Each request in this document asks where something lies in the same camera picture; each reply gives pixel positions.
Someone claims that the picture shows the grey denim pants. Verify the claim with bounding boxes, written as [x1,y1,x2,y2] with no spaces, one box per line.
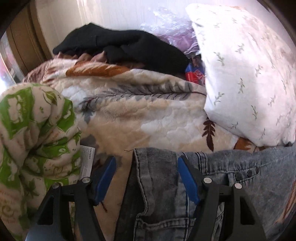
[114,146,295,240]

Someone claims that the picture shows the white quilt label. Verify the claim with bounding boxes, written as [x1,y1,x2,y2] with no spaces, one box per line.
[79,145,95,180]

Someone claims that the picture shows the green white rolled quilt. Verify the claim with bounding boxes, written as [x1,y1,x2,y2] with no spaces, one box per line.
[1,83,81,240]

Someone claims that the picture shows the leaf pattern bed blanket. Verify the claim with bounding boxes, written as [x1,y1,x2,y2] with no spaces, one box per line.
[23,52,296,241]

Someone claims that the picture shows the blue red package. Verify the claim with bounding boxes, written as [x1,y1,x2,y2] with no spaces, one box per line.
[185,54,205,86]

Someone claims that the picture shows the white floral pillow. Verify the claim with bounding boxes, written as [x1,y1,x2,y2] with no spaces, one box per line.
[192,4,295,147]

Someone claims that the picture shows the brown wooden door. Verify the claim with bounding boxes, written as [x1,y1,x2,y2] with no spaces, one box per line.
[6,1,52,75]

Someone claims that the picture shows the black garment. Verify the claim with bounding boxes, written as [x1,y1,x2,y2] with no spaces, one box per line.
[53,23,189,75]

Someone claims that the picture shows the purple plastic bag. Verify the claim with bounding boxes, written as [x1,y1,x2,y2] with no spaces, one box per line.
[140,7,200,58]

